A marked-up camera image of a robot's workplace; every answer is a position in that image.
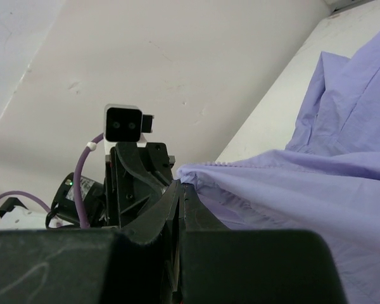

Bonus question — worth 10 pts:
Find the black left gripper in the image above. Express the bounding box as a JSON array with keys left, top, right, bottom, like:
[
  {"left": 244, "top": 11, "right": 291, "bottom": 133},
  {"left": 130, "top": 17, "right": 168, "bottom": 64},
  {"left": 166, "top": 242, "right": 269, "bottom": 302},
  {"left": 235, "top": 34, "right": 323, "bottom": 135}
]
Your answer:
[{"left": 104, "top": 142, "right": 175, "bottom": 227}]

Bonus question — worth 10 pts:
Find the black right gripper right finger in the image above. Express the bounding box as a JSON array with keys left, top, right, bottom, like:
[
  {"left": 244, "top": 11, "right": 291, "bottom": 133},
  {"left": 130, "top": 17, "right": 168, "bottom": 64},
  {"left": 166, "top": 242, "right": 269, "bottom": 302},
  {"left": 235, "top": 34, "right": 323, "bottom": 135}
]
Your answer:
[{"left": 180, "top": 184, "right": 347, "bottom": 303}]

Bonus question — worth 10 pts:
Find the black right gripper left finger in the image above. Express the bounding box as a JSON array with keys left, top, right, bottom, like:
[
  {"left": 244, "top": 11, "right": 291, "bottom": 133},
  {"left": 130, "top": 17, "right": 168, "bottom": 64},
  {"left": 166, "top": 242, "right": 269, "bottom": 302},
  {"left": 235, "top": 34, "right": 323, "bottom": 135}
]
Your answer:
[{"left": 0, "top": 181, "right": 181, "bottom": 303}]

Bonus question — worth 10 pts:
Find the lilac zip-up jacket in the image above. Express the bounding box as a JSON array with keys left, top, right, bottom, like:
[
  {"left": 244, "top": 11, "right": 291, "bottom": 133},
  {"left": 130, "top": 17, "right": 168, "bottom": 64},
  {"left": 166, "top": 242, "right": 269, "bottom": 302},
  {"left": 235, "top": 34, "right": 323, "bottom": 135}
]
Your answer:
[{"left": 177, "top": 32, "right": 380, "bottom": 303}]

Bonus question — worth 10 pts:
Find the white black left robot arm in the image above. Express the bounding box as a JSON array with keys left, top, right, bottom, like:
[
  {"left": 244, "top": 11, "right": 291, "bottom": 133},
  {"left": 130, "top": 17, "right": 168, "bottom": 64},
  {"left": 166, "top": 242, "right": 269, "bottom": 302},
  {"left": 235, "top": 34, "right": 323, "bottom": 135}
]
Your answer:
[{"left": 0, "top": 137, "right": 175, "bottom": 225}]

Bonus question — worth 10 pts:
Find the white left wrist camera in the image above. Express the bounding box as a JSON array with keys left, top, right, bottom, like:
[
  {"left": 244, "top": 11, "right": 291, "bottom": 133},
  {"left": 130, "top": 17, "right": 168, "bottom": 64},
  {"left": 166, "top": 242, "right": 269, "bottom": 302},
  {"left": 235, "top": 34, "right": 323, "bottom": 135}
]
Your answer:
[{"left": 103, "top": 104, "right": 155, "bottom": 156}]

